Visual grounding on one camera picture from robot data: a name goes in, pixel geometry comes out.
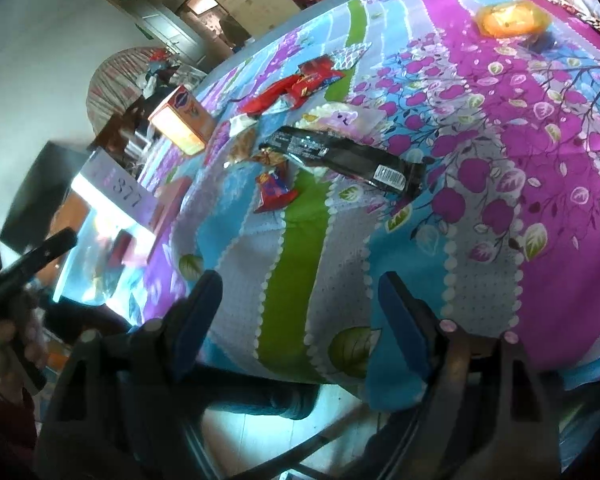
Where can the red and blue snack packet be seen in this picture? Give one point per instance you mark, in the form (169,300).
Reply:
(275,187)

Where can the orange carton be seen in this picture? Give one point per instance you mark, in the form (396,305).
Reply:
(182,120)

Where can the small white snack packet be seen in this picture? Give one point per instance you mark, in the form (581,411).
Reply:
(240,122)

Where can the pile of clothes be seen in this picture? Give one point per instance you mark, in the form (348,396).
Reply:
(157,72)

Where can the black long snack packet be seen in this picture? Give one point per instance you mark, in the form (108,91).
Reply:
(340,155)

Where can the white open cardboard box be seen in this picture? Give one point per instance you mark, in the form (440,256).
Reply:
(115,220)

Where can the black television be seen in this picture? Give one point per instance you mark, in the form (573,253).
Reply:
(40,195)

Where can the dark wooden desk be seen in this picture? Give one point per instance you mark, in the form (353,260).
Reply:
(115,135)

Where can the silver triangular snack packet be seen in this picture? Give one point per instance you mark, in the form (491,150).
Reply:
(350,55)

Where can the yellow snack packet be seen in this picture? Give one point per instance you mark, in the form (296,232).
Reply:
(512,20)

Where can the person's left hand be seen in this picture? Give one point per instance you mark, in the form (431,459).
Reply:
(15,330)

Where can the brown snack packet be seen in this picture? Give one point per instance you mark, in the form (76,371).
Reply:
(242,147)

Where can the black metal stool frame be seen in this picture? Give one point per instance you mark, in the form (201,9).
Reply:
(330,445)

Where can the round striped screen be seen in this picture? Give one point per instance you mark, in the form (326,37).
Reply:
(117,80)

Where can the wooden dresser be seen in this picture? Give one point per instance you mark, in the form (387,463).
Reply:
(72,230)

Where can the grey door frame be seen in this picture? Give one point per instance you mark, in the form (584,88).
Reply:
(155,20)

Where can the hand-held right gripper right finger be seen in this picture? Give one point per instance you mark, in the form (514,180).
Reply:
(405,322)

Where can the red printed snack packet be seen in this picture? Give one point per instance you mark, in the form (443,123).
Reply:
(317,75)

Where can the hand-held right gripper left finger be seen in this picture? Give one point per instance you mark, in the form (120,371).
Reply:
(197,322)

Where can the pink flat box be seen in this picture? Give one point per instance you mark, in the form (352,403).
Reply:
(172,202)

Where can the person's left forearm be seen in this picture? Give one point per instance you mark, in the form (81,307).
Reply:
(0,420)

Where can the clear plastic bag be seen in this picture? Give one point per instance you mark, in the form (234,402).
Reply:
(340,117)

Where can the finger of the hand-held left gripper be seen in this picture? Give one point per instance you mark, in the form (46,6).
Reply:
(40,255)

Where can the long red snack packet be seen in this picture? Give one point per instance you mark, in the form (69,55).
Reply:
(270,97)

